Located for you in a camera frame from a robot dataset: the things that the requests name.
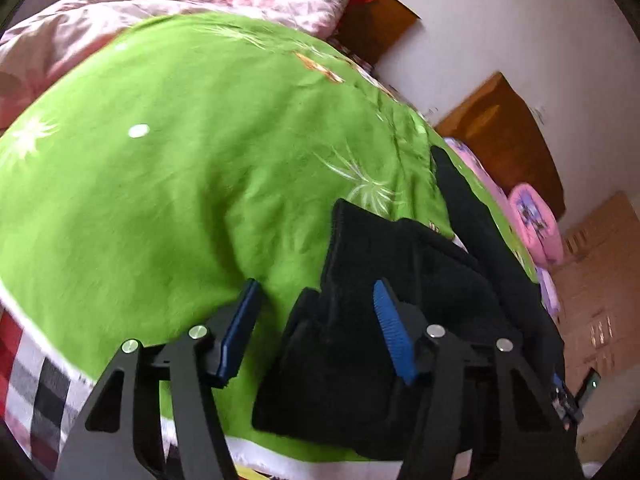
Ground folded pink cartoon quilt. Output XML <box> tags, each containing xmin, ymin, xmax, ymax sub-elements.
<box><xmin>507</xmin><ymin>182</ymin><xmax>566</xmax><ymax>266</ymax></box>

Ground light wooden wardrobe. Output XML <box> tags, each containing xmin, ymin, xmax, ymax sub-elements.
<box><xmin>547</xmin><ymin>190</ymin><xmax>640</xmax><ymax>386</ymax></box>

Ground black pants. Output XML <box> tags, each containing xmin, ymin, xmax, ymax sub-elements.
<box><xmin>251</xmin><ymin>145</ymin><xmax>568</xmax><ymax>463</ymax></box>

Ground large wooden headboard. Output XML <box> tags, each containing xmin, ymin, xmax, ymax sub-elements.
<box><xmin>434</xmin><ymin>72</ymin><xmax>566</xmax><ymax>221</ymax></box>

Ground red plaid bed sheet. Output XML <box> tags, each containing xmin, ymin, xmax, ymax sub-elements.
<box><xmin>0</xmin><ymin>305</ymin><xmax>96</xmax><ymax>476</ymax></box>

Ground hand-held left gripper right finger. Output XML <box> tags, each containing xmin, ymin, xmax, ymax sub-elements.
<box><xmin>372</xmin><ymin>280</ymin><xmax>586</xmax><ymax>480</ymax></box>

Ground pink floral bed sheet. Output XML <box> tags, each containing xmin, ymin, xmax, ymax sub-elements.
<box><xmin>442</xmin><ymin>137</ymin><xmax>558</xmax><ymax>321</ymax></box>

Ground small wooden headboard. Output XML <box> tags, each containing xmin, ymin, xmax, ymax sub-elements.
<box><xmin>310</xmin><ymin>0</ymin><xmax>421</xmax><ymax>68</ymax></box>

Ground green cartoon print bed sheet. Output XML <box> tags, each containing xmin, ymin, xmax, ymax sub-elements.
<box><xmin>0</xmin><ymin>12</ymin><xmax>541</xmax><ymax>463</ymax></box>

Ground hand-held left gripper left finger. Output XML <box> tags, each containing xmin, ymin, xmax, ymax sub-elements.
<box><xmin>52</xmin><ymin>279</ymin><xmax>264</xmax><ymax>480</ymax></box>

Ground pink floral quilt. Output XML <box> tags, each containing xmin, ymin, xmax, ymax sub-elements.
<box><xmin>0</xmin><ymin>0</ymin><xmax>353</xmax><ymax>131</ymax></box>

